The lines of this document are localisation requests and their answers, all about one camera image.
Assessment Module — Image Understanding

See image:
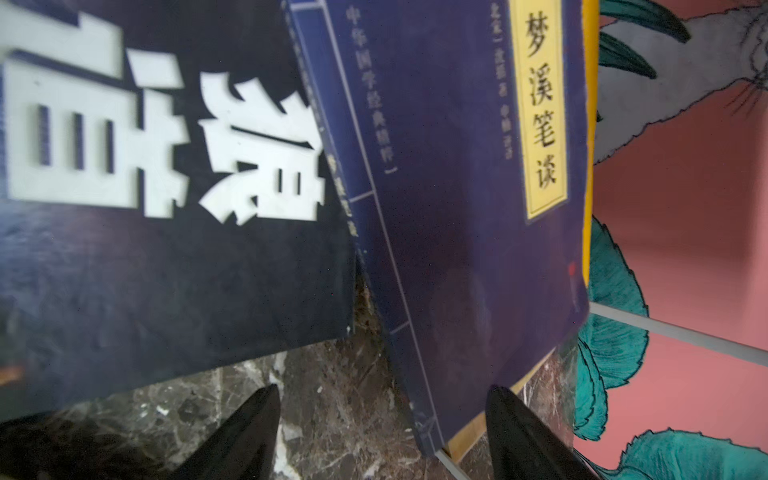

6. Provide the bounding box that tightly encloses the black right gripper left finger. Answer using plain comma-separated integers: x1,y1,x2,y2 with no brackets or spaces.
170,384,281,480

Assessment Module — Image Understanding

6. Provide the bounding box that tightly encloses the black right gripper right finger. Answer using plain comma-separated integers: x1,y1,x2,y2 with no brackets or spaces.
485,385,597,480

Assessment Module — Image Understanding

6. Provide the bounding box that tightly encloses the black wolf cover book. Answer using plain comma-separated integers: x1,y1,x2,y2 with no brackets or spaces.
1,1,355,421

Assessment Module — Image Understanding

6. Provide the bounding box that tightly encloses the navy book yellow label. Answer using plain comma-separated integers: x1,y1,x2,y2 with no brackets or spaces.
285,1,589,456

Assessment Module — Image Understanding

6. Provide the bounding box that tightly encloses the wooden white-framed book shelf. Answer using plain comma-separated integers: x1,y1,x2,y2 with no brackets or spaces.
434,299,768,480

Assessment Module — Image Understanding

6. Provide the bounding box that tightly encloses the yellow book on shelf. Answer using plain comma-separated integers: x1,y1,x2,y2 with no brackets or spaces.
582,0,600,286

